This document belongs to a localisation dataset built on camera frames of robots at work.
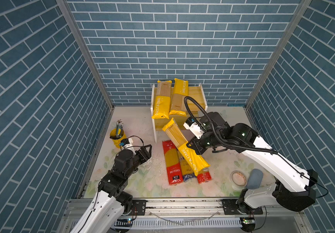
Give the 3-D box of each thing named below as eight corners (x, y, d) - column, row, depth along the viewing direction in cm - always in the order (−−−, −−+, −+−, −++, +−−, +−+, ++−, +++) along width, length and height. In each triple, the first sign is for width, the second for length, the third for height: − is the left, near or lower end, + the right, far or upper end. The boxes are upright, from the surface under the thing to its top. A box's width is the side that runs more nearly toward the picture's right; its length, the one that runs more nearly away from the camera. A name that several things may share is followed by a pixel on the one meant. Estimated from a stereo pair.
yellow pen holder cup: (113, 147, 98) (106, 136, 88) (116, 139, 103) (110, 127, 93) (126, 147, 98) (120, 137, 88) (128, 139, 103) (123, 127, 93)
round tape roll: (232, 190, 82) (233, 189, 80) (227, 171, 89) (228, 170, 87) (248, 190, 82) (250, 189, 80) (243, 171, 89) (244, 170, 87)
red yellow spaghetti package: (168, 185, 83) (168, 183, 80) (162, 143, 101) (162, 141, 98) (183, 182, 84) (184, 180, 81) (175, 141, 102) (175, 139, 99)
